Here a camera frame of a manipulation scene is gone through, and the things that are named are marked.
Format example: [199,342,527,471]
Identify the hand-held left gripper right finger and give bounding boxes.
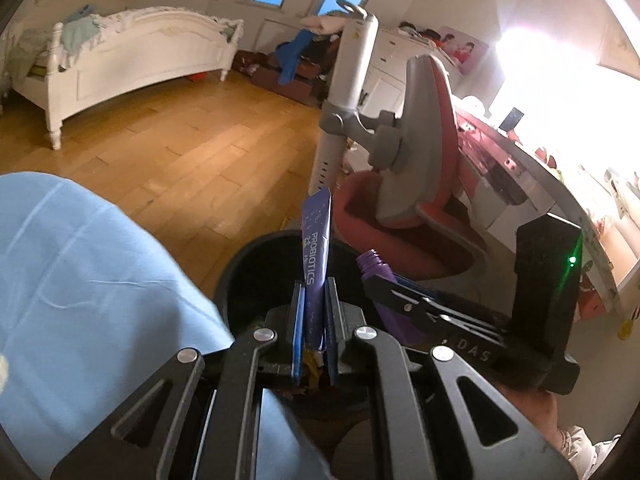
[324,279,578,480]

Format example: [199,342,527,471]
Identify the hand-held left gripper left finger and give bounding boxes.
[50,280,306,480]

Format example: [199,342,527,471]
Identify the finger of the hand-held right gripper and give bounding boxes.
[362,276,516,350]

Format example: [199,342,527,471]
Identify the black trash bin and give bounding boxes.
[217,230,381,466]

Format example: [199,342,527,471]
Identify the purple bottle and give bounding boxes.
[356,249,436,348]

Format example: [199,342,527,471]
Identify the purple packet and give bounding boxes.
[300,187,333,351]

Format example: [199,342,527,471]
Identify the person's right hand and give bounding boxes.
[496,384,568,454]

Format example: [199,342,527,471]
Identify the white desk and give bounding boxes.
[452,100,640,321]

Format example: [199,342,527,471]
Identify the grey and red chair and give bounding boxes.
[307,2,491,281]

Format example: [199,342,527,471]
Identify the dark tablet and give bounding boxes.
[499,108,525,133]

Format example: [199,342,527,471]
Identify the blue tablecloth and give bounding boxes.
[0,172,333,480]

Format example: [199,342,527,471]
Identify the white cabinet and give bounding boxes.
[357,27,461,121]

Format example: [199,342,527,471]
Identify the brown low cabinet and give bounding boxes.
[235,49,331,108]

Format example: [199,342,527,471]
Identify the blue garment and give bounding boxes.
[276,29,317,86]

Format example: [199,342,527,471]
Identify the pink clothes pile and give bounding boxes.
[300,12,346,36]

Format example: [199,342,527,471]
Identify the white bed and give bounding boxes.
[2,0,245,151]

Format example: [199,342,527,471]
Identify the teal blanket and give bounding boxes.
[62,5,101,51]

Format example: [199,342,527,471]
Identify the wall poster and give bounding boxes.
[440,26,488,76]

